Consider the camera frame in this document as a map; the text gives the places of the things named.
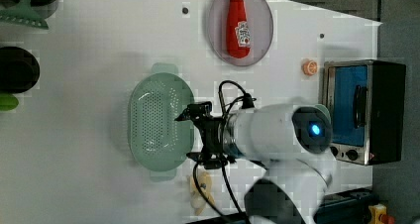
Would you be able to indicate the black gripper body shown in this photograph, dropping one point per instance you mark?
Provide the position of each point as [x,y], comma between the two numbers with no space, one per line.
[212,154]

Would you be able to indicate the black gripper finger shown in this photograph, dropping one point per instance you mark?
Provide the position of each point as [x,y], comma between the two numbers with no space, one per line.
[195,111]

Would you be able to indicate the green oval plastic strainer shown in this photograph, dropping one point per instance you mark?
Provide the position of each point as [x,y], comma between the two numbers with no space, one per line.
[157,141]

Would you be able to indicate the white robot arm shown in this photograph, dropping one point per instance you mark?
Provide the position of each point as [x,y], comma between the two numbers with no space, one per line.
[290,141]

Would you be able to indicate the yellow banana toy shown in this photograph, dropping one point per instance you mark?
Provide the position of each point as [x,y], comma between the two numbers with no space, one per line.
[200,194]

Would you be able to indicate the red ketchup bottle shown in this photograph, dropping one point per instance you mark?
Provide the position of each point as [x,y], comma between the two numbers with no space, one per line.
[238,36]

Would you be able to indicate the grey round plate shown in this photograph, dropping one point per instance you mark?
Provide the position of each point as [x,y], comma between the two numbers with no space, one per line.
[260,24]

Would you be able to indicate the green round bowl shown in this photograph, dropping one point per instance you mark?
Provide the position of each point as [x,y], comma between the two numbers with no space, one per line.
[324,110]

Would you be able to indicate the orange slice toy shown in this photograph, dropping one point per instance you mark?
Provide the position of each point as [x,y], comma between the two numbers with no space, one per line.
[310,67]

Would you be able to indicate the black toaster oven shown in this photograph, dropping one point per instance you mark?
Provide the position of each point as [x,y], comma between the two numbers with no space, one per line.
[366,102]

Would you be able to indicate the black cylindrical cup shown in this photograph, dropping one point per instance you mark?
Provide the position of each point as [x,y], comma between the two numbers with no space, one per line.
[19,70]

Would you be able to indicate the green marker pen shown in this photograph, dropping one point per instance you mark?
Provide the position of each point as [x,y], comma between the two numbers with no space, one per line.
[8,102]

